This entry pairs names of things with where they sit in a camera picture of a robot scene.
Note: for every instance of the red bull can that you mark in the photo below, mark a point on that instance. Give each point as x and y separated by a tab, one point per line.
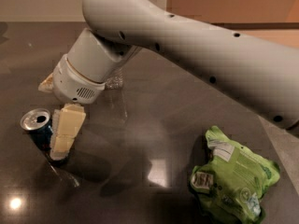
38	124

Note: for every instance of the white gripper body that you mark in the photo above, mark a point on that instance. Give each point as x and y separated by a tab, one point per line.
74	84

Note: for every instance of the green rice chip bag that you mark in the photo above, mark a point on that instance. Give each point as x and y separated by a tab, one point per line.
230	186

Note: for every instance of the clear plastic water bottle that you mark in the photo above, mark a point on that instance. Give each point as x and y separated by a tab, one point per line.
115	80

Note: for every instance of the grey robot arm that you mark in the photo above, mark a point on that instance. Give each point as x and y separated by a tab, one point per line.
259	74

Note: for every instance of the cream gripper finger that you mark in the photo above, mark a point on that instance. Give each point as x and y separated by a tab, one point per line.
66	124
47	84

